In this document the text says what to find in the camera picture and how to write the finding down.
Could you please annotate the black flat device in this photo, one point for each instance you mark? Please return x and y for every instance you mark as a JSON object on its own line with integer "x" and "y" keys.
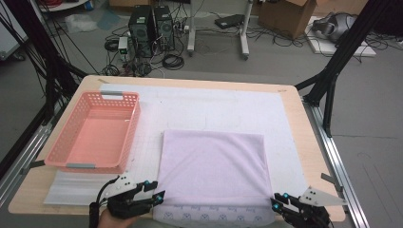
{"x": 229, "y": 21}

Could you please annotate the pink plastic basket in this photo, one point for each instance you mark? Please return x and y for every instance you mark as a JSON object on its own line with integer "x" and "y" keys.
{"x": 98, "y": 139}

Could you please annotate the large open cardboard box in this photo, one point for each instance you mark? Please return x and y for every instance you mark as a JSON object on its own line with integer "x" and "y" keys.
{"x": 282, "y": 19}

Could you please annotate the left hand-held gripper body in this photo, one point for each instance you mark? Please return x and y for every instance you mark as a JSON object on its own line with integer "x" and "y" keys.
{"x": 126, "y": 204}

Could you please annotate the lavender towel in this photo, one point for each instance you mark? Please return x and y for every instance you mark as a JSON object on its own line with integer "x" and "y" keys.
{"x": 215, "y": 164}

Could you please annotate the large black computer tower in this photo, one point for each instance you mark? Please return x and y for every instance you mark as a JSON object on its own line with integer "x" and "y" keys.
{"x": 141, "y": 31}

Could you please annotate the clear plastic bag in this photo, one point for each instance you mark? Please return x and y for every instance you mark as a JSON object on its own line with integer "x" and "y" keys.
{"x": 80, "y": 23}

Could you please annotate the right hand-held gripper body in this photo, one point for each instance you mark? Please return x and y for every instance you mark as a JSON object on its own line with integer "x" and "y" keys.
{"x": 309, "y": 217}

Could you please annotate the grey rounded device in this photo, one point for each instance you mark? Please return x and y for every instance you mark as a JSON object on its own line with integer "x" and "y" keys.
{"x": 335, "y": 27}

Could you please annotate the black frame stand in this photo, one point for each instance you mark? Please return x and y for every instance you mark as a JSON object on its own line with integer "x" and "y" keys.
{"x": 44, "y": 50}
{"x": 348, "y": 41}

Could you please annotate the blue floor sheet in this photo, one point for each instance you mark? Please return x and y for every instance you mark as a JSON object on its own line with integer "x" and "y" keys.
{"x": 109, "y": 19}

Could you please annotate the slim black computer tower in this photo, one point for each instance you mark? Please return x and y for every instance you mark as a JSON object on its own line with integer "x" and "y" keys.
{"x": 164, "y": 28}

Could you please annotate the wooden cabinets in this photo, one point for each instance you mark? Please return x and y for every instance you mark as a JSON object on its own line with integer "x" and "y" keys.
{"x": 342, "y": 4}

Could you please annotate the white power adapter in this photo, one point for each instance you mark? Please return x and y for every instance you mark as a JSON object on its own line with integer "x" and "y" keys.
{"x": 123, "y": 44}

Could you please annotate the white desk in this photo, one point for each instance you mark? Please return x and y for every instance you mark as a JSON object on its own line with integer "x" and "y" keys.
{"x": 191, "y": 31}

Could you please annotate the person's left hand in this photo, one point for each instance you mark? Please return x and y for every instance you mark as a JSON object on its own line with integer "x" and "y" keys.
{"x": 114, "y": 222}

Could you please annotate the aluminium rail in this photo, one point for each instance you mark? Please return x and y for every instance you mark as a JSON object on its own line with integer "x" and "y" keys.
{"x": 22, "y": 158}
{"x": 332, "y": 158}

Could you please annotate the round white table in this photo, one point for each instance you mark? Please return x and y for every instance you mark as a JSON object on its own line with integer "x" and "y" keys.
{"x": 63, "y": 5}

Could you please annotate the white grid mat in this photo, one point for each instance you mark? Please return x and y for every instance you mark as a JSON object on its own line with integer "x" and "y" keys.
{"x": 190, "y": 107}

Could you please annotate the white floor board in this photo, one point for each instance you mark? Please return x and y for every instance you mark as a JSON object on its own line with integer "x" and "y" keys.
{"x": 320, "y": 47}

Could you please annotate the white cabinet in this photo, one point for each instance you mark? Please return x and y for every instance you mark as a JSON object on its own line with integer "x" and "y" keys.
{"x": 9, "y": 41}

